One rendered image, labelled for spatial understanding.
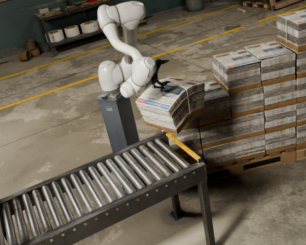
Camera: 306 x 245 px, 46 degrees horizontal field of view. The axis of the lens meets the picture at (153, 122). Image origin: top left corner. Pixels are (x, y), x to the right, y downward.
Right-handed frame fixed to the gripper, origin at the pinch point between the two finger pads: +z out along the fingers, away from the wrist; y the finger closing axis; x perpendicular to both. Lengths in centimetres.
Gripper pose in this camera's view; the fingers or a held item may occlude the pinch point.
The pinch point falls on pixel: (167, 70)
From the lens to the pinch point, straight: 241.5
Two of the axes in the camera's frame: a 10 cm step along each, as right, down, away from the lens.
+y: 1.1, 8.9, 4.4
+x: 7.5, 2.1, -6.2
